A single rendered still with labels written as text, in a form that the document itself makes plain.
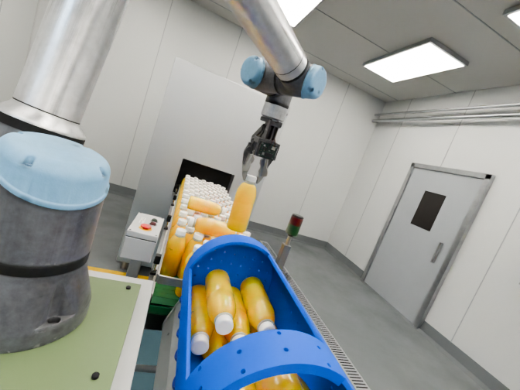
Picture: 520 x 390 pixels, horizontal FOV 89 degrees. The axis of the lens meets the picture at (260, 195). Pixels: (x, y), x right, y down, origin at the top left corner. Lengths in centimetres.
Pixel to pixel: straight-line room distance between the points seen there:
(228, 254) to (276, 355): 45
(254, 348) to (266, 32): 52
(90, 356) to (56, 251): 14
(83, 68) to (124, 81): 462
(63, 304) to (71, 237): 9
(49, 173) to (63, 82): 18
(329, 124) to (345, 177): 121
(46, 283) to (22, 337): 6
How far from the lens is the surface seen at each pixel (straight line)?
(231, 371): 42
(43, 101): 50
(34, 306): 42
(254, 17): 54
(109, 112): 513
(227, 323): 63
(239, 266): 84
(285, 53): 60
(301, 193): 561
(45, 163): 37
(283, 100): 82
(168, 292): 107
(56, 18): 52
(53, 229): 38
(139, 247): 99
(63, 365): 43
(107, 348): 45
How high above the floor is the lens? 148
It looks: 8 degrees down
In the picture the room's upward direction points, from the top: 20 degrees clockwise
